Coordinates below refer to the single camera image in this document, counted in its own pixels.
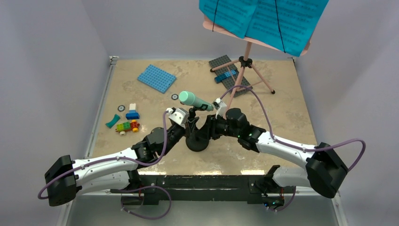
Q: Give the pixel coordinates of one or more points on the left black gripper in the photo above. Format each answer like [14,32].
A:
[190,126]

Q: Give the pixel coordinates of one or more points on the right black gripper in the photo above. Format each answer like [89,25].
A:
[209,129]

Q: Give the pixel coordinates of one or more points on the mint green toy microphone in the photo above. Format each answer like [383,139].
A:
[190,99]

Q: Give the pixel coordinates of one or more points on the pink music stand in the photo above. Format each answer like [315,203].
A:
[245,61]

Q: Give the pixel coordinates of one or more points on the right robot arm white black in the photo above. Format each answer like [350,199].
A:
[322,170]

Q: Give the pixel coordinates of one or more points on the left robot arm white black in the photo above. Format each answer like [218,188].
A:
[67,178]

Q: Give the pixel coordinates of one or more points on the blue brick on baseplate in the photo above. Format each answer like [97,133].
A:
[225,75]

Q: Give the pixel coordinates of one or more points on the blue brick baseplate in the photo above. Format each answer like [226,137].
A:
[157,79]

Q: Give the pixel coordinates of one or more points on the blue white brick stack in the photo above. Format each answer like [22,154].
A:
[132,113]

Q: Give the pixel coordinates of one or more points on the grey brick baseplate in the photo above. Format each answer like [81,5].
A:
[229,82]

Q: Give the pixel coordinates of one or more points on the teal curved brick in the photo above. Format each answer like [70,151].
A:
[112,122]

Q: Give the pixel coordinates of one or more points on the blue sheet music left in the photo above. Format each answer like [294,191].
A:
[233,16]

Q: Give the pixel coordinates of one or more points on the blue sheet music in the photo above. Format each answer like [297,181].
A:
[233,16]
[286,25]

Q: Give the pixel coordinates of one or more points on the blue sheet music right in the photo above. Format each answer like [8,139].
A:
[286,25]

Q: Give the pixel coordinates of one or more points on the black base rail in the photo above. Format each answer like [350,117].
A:
[252,189]

